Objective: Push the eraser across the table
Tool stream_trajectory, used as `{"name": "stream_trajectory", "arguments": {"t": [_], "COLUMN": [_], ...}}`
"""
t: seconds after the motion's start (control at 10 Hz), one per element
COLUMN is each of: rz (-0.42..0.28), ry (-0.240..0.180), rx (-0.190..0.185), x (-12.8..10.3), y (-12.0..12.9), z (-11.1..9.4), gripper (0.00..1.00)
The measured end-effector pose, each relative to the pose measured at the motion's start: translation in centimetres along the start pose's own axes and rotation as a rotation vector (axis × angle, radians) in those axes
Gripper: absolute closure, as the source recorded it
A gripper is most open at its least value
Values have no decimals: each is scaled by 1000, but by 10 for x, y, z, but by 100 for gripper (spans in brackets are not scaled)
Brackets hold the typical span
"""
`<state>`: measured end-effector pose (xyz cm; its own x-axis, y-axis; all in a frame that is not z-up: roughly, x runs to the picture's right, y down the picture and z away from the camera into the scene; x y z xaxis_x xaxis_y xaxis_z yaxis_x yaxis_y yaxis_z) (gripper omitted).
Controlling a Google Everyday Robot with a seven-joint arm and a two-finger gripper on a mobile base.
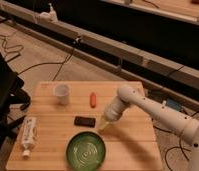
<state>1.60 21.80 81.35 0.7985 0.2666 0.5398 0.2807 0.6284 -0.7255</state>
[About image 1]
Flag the black eraser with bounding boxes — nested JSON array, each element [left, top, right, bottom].
[[74, 116, 96, 127]]

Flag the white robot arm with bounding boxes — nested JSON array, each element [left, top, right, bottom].
[[99, 84, 199, 171]]

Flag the orange carrot toy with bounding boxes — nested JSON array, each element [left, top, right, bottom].
[[90, 92, 97, 108]]

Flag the green glass plate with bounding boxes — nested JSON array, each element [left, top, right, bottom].
[[66, 131, 106, 171]]

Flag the white plastic cup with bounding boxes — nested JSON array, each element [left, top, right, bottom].
[[53, 84, 70, 106]]

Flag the blue box on floor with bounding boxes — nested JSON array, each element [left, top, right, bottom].
[[166, 99, 182, 111]]

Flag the white toothpaste tube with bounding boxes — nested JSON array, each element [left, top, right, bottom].
[[21, 117, 37, 158]]

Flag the black chair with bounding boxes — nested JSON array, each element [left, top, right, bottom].
[[0, 52, 31, 149]]

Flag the black floor cable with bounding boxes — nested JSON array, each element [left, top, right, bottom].
[[18, 36, 82, 82]]

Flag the black cables right floor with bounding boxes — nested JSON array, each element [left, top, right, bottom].
[[152, 108, 199, 168]]

